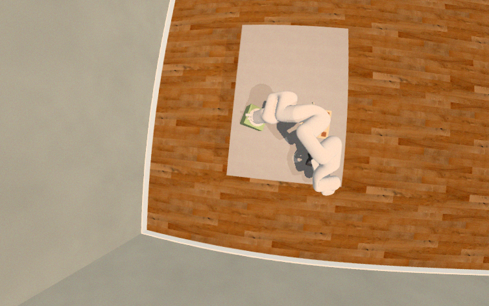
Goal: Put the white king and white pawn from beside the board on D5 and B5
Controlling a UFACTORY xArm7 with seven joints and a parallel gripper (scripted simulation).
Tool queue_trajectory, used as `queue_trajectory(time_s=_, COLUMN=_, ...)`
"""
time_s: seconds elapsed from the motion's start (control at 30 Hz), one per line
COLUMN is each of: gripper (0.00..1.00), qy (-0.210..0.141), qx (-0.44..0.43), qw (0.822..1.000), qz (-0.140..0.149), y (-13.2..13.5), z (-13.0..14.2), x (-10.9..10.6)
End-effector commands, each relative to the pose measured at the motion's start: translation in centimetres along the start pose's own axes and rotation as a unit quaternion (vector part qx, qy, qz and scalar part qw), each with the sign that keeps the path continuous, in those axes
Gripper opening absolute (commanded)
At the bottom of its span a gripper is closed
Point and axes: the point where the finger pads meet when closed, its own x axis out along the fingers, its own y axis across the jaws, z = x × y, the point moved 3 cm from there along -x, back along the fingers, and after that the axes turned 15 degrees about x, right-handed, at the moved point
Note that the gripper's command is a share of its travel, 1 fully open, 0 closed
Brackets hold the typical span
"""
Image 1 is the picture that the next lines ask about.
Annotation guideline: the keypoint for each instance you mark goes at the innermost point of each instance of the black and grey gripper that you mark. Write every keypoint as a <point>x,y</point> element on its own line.
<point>313,163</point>

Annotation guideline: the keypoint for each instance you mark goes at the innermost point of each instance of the orange and cream chessboard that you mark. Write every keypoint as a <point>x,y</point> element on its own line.
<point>324,134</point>

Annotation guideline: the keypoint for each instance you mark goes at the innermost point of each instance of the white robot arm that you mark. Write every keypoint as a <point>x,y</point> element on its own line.
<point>281,106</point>

